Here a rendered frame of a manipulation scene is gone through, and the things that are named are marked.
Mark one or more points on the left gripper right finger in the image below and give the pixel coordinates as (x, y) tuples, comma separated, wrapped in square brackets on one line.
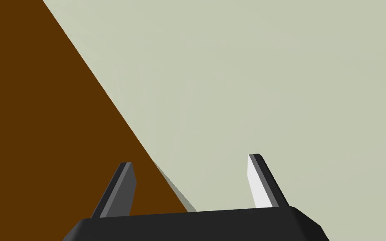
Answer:
[(263, 187)]

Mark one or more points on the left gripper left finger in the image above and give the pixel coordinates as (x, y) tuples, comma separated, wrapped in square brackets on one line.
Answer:
[(121, 195)]

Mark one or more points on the brown door leaf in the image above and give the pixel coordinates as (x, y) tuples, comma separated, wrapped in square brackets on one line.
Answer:
[(39, 127)]

